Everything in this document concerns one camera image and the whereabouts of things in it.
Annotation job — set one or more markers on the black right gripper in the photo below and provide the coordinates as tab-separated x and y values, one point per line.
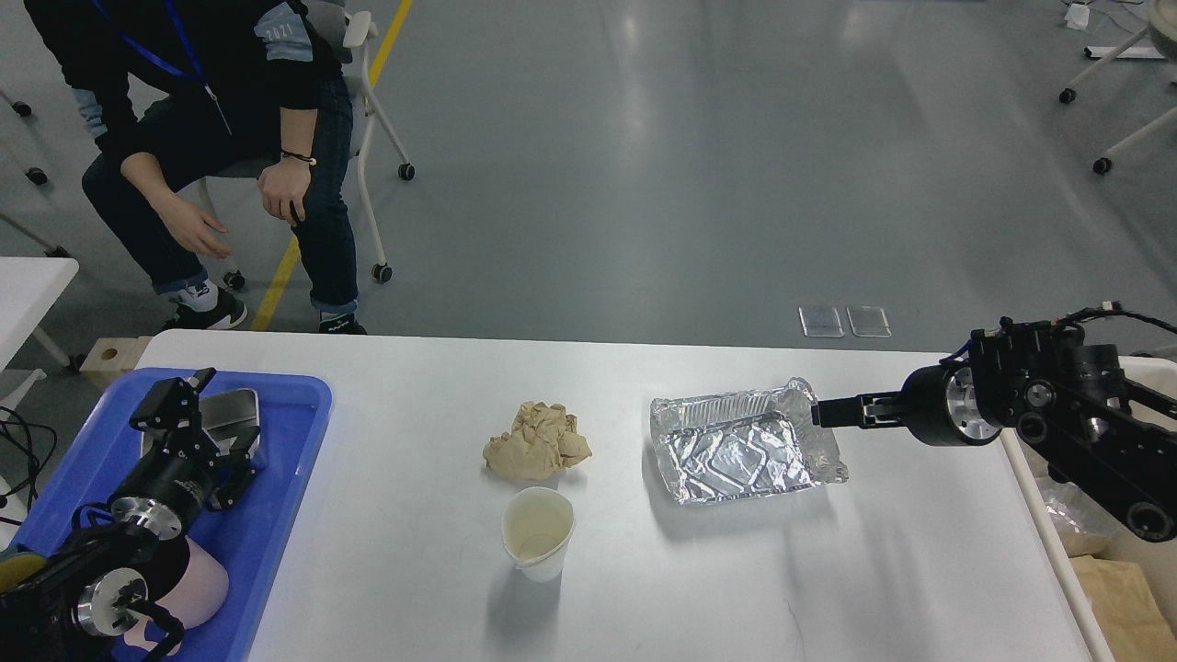
938	405

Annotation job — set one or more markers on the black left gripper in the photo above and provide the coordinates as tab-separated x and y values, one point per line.
183	470

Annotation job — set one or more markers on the square stainless steel tray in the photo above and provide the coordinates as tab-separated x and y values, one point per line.
232	421

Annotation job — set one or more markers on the aluminium foil tray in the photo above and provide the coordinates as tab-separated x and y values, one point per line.
752	444

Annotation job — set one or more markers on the pink mug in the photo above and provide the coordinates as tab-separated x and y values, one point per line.
185	580

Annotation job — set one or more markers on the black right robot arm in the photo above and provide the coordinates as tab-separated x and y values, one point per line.
1071	402

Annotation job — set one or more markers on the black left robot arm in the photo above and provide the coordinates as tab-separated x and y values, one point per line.
87	596

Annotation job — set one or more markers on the person's right hand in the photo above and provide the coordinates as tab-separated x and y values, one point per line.
193	228

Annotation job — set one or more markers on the person's left hand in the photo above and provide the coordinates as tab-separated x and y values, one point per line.
283	187

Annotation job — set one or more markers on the clear floor plate right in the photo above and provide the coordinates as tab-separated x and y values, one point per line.
868	321

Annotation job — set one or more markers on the clear floor plate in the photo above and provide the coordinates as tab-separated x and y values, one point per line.
868	321
821	321

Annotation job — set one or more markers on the clear floor plate left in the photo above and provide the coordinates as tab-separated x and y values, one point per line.
821	321

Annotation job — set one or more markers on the blue plastic tray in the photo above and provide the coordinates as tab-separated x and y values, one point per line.
248	539

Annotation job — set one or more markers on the wooden block with hole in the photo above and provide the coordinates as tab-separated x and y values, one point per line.
111	357

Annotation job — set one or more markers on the teal mug yellow inside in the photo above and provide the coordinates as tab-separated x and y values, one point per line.
16	567

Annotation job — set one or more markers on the small white side table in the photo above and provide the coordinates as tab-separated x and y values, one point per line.
29	288

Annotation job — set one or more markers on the crumpled clear plastic in bin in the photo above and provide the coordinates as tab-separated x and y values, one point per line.
1083	526

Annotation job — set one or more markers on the white plastic bin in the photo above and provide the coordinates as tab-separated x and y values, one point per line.
1157	560

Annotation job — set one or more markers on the crumpled brown paper ball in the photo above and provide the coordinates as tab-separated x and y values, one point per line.
543	439

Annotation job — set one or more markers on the white paper cup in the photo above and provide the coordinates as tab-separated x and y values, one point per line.
537	527

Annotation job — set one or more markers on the brown paper in bin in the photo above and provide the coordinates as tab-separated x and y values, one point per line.
1122	603

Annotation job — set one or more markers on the seated person in black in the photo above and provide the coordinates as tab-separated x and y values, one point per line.
173	91

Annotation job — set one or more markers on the white rolling chair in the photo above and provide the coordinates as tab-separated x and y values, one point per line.
349	36

